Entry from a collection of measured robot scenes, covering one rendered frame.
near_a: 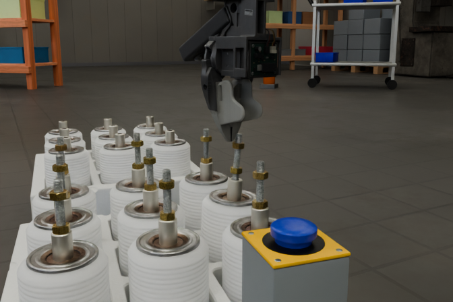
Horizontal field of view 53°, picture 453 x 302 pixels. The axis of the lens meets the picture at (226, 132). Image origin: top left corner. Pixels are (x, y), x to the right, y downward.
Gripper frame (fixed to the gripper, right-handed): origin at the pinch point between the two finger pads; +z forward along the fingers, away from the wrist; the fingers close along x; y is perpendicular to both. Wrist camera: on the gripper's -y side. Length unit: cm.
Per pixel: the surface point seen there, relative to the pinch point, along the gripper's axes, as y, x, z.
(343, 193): -30, 81, 35
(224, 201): 2.0, -2.1, 9.8
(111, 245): -11.4, -13.4, 17.6
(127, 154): -38.7, 6.3, 11.5
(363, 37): -379, 684, -28
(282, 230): 25.5, -17.6, 2.5
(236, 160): 1.5, 0.8, 4.2
